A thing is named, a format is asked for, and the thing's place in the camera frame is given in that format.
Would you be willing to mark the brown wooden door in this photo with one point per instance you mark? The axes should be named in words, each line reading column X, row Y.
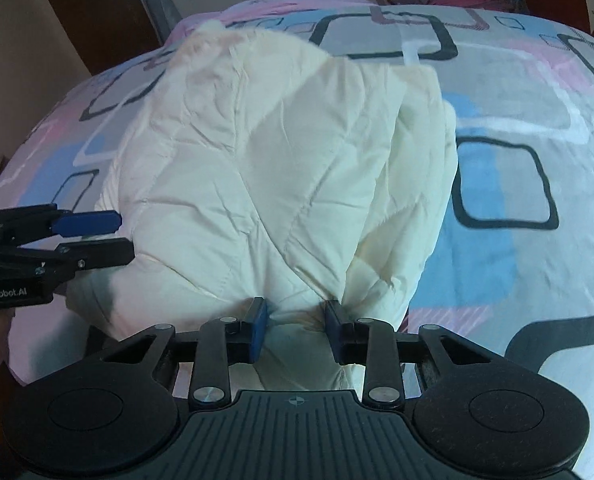
column 97, row 10

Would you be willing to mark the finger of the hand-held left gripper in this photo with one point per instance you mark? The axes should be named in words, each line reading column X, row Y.
column 102, row 254
column 89, row 223

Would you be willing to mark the cream quilted jacket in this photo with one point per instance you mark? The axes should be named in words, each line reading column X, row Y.
column 257, row 170

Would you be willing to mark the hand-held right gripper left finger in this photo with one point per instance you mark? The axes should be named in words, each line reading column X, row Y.
column 259, row 330

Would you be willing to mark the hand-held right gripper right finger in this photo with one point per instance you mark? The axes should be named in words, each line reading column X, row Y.
column 333, row 327

